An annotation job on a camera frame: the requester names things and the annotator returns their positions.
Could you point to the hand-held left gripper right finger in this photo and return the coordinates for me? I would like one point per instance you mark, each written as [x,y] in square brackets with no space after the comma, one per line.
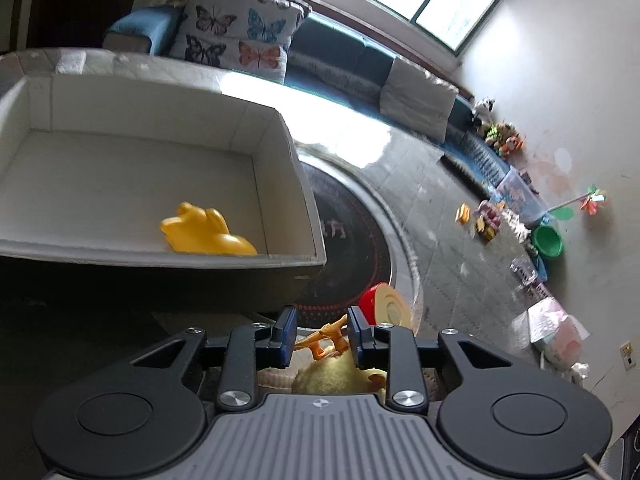
[356,337]

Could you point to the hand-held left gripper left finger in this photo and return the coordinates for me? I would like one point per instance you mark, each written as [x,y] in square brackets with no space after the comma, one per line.
[286,335]

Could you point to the yellow plush duck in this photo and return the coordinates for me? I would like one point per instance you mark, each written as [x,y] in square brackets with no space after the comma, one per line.
[330,377]

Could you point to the white storage box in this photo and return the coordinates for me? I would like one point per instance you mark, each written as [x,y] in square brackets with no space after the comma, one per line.
[125,175]

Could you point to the red and cream round toy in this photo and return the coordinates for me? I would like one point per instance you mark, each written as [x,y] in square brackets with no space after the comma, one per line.
[380,306]

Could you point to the round dark rug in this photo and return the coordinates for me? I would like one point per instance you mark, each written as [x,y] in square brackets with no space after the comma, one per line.
[350,260]

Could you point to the yellow rubber duck toy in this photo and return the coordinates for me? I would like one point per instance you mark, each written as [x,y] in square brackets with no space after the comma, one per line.
[200,232]

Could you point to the orange toy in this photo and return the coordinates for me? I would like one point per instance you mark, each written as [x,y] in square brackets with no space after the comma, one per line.
[462,213]

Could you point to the pile of small toys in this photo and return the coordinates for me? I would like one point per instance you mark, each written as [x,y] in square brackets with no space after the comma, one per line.
[492,220]

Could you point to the clear plastic packaging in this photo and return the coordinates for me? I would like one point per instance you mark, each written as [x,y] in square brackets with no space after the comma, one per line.
[525,272]

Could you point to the white and pink plastic bags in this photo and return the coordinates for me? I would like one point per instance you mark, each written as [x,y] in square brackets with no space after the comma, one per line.
[550,327]

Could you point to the green plastic basin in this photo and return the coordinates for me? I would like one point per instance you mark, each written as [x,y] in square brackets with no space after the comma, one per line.
[546,241]

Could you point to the clear plastic bin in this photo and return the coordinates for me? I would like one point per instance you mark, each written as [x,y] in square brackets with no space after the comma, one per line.
[520,195]

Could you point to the grey pillow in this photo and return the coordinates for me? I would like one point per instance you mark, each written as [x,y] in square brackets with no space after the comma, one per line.
[417,97]

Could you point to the pile of stuffed toys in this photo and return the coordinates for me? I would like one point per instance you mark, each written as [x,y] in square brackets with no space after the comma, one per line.
[505,137]

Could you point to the black and white plush toy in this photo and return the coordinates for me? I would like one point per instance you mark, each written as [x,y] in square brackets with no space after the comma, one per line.
[484,110]

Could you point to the colourful pinwheel toy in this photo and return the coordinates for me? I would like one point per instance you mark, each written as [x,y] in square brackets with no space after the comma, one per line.
[592,202]

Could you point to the blue sofa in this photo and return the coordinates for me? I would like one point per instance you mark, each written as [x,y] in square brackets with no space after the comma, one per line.
[345,57]

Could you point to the white quilted mattress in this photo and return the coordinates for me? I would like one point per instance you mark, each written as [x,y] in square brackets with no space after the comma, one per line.
[150,63]

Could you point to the blue sofa armrest cushion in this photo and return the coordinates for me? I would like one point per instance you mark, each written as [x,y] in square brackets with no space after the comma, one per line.
[140,25]

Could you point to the dark wooden cabinet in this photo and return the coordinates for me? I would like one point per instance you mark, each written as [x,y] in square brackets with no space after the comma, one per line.
[70,0]

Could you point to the wall socket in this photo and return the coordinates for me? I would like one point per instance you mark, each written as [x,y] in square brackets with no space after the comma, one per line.
[625,350]

